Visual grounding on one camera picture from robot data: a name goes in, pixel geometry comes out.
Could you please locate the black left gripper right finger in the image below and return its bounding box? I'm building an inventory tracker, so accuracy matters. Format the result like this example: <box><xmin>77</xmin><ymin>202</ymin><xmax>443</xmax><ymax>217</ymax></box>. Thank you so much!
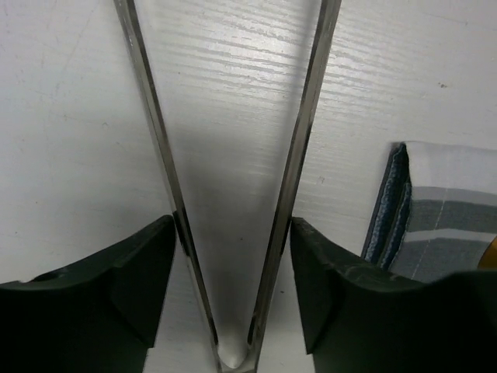
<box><xmin>290</xmin><ymin>218</ymin><xmax>496</xmax><ymax>372</ymax></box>

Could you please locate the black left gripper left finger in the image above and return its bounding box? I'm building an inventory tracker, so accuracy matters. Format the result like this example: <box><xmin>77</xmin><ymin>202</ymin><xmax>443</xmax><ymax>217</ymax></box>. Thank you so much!
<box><xmin>1</xmin><ymin>215</ymin><xmax>176</xmax><ymax>372</ymax></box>

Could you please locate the grey striped placemat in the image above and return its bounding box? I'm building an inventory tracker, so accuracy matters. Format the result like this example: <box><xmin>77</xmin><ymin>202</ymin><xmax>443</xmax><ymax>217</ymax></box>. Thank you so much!
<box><xmin>361</xmin><ymin>141</ymin><xmax>496</xmax><ymax>283</ymax></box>

